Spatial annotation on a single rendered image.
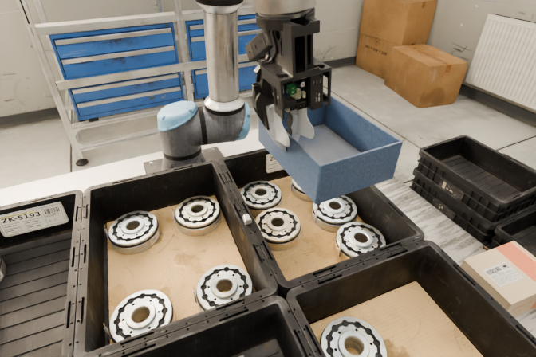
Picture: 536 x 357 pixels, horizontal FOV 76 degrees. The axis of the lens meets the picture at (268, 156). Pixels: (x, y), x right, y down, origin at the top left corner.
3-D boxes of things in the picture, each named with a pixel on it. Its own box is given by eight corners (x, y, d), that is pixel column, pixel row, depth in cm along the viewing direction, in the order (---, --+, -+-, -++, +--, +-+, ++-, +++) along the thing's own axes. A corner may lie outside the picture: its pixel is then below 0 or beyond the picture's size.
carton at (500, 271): (497, 325, 73) (511, 304, 69) (453, 280, 82) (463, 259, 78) (549, 300, 78) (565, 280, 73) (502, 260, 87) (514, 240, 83)
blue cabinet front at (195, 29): (195, 98, 258) (184, 21, 226) (279, 83, 284) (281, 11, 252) (195, 100, 256) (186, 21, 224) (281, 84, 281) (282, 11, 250)
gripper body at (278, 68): (280, 124, 43) (273, 26, 36) (254, 98, 49) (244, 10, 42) (332, 108, 45) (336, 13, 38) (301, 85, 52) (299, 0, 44)
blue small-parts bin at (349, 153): (258, 140, 64) (258, 106, 61) (324, 124, 70) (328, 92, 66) (315, 205, 50) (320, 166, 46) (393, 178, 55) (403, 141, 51)
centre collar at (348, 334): (331, 339, 54) (332, 337, 54) (356, 327, 56) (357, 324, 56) (349, 369, 51) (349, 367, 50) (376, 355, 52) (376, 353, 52)
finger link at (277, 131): (281, 172, 50) (279, 117, 44) (266, 151, 54) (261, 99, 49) (301, 166, 51) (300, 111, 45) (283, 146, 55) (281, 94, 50)
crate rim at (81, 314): (86, 195, 76) (83, 187, 75) (216, 166, 86) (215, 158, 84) (77, 377, 46) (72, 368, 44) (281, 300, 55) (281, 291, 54)
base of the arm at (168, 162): (157, 168, 112) (151, 142, 107) (201, 158, 118) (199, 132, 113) (167, 193, 100) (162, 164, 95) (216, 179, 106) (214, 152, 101)
